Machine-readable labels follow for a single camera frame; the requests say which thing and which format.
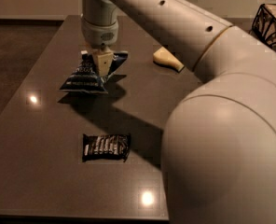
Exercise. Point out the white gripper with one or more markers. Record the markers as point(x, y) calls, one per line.
point(99, 34)

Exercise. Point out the blue chip bag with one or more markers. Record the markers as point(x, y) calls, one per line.
point(86, 79)

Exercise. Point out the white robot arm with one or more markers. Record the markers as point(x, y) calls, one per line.
point(218, 152)

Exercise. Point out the black rxbar chocolate bar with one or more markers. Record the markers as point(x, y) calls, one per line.
point(108, 146)

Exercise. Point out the yellow sponge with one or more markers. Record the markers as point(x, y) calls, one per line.
point(164, 58)

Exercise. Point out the black wire basket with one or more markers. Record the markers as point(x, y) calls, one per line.
point(264, 25)

